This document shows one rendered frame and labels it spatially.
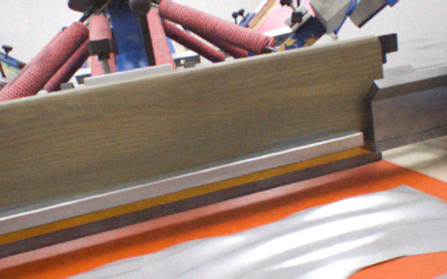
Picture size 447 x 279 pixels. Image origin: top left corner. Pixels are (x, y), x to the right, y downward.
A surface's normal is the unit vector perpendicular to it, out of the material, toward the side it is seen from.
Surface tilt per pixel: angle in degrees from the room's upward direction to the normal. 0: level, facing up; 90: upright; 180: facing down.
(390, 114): 90
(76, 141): 90
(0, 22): 90
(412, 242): 35
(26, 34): 90
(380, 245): 46
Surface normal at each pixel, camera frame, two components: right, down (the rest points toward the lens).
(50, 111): 0.22, 0.16
